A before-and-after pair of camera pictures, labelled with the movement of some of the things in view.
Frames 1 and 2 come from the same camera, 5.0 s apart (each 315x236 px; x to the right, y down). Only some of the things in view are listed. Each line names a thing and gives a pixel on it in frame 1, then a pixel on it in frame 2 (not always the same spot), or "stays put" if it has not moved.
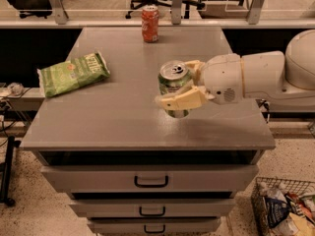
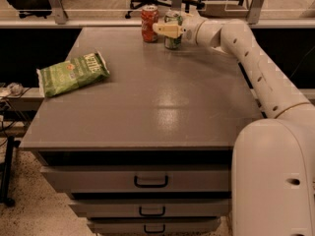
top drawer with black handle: [151, 178] stays put
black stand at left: [6, 170] stays put
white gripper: [222, 79] -> [189, 29]
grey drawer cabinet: [132, 169] stays put
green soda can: [173, 77] -> [173, 42]
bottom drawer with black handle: [155, 225] stays put
